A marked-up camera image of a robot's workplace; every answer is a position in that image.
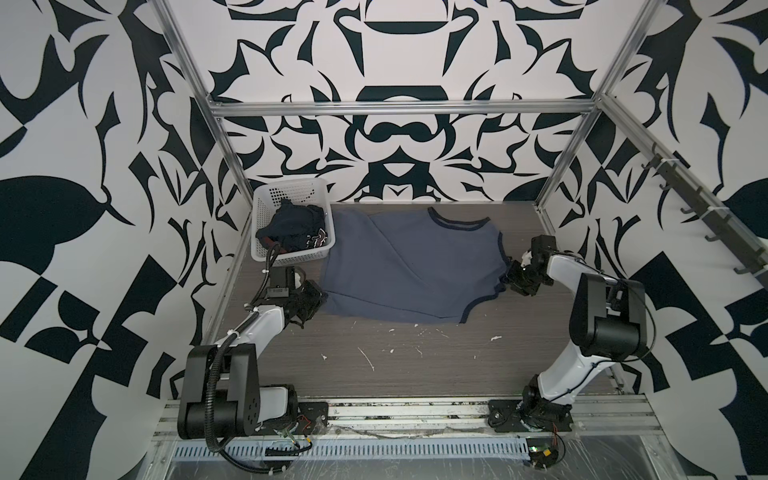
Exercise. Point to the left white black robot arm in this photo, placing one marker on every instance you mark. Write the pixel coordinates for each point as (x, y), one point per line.
(222, 396)

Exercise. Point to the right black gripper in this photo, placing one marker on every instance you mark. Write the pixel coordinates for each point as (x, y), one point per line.
(511, 276)

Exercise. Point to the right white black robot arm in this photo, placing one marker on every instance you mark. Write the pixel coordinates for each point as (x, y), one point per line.
(608, 324)

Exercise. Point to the grey wall hook rack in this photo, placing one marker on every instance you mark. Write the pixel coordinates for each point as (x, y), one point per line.
(701, 204)

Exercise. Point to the maroon tank top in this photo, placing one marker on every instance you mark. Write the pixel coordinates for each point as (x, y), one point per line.
(271, 244)

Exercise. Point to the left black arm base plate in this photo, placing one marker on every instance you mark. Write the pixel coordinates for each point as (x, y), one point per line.
(312, 418)

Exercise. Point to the white slotted cable duct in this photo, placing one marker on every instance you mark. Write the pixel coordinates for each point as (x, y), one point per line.
(515, 449)

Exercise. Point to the white plastic laundry basket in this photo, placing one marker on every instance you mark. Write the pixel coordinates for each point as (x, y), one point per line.
(305, 192)

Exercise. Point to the aluminium frame back crossbar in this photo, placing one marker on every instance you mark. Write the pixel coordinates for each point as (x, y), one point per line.
(412, 107)

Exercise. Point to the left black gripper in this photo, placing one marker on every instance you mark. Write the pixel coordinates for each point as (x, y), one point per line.
(317, 296)

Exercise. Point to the blue-grey tank top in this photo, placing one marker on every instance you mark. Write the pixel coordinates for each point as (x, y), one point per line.
(412, 266)

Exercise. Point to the dark navy tank top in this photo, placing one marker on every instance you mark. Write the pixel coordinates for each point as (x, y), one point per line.
(297, 227)

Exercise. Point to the aluminium front rail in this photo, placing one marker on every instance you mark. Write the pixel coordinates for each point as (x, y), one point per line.
(394, 417)

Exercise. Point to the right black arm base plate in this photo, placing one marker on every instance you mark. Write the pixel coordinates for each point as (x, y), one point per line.
(506, 416)

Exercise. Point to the green circuit board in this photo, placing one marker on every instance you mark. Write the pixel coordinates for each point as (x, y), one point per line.
(544, 454)

